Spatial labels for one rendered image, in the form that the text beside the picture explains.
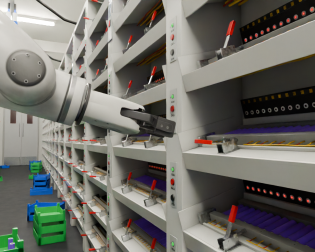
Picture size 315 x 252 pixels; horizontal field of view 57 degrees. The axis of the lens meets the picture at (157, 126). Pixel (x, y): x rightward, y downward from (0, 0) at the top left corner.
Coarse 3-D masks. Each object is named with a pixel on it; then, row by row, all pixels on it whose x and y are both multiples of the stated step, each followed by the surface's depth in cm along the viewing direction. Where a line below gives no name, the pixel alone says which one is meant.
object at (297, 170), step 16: (208, 128) 79; (224, 128) 81; (192, 144) 77; (192, 160) 72; (208, 160) 65; (224, 160) 59; (240, 160) 55; (256, 160) 51; (272, 160) 47; (288, 160) 45; (304, 160) 43; (240, 176) 56; (256, 176) 52; (272, 176) 48; (288, 176) 45; (304, 176) 42
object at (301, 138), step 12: (276, 132) 57; (288, 132) 54; (300, 132) 51; (312, 132) 49; (240, 144) 65; (252, 144) 59; (264, 144) 56; (276, 144) 53; (288, 144) 51; (300, 144) 51; (312, 144) 49
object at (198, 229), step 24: (264, 192) 72; (288, 192) 65; (312, 192) 60; (192, 216) 76; (216, 216) 72; (240, 216) 71; (264, 216) 66; (288, 216) 63; (192, 240) 70; (216, 240) 65; (240, 240) 61; (264, 240) 58; (288, 240) 54; (312, 240) 53
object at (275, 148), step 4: (204, 144) 74; (208, 144) 73; (212, 144) 72; (240, 148) 62; (244, 148) 61; (248, 148) 60; (252, 148) 58; (256, 148) 57; (260, 148) 56; (264, 148) 55; (268, 148) 54; (272, 148) 54; (276, 148) 53; (280, 148) 52; (284, 148) 51; (288, 148) 50; (292, 148) 49; (296, 148) 49; (300, 148) 48; (304, 148) 47; (308, 148) 47; (312, 148) 46
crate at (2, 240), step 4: (12, 228) 126; (16, 228) 126; (12, 232) 125; (16, 232) 126; (0, 236) 124; (4, 236) 125; (8, 236) 126; (12, 236) 125; (16, 236) 126; (0, 240) 124; (4, 240) 125; (16, 240) 126; (20, 240) 111; (0, 244) 124; (4, 244) 125; (16, 244) 125; (20, 244) 111; (0, 248) 123; (4, 248) 123; (16, 248) 110; (20, 248) 110
